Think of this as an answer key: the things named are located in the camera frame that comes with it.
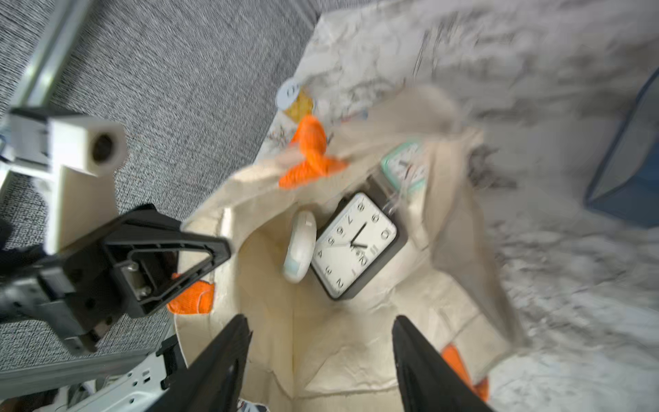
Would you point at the black square alarm clock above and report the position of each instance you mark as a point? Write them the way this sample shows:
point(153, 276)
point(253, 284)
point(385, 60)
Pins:
point(357, 242)

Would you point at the mint green square alarm clock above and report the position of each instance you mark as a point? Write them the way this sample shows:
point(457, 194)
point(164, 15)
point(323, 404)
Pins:
point(405, 168)

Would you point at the white round alarm clock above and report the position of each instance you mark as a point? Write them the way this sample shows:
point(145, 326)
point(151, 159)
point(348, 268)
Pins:
point(301, 246)

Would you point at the beige canvas tote bag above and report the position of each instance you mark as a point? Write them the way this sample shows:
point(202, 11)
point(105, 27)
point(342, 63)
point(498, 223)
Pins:
point(311, 353)

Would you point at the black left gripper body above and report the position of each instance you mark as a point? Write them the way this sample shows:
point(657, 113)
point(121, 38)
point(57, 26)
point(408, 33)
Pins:
point(73, 291)

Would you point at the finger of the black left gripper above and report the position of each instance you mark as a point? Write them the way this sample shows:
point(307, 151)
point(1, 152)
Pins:
point(154, 261)

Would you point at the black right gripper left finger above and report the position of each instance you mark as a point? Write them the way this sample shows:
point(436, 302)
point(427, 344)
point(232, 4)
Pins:
point(214, 381)

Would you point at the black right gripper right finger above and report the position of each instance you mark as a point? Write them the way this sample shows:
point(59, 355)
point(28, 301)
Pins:
point(425, 380)

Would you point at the blue-grey rectangular alarm clock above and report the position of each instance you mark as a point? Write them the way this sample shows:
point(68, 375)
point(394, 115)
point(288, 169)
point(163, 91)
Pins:
point(625, 185)

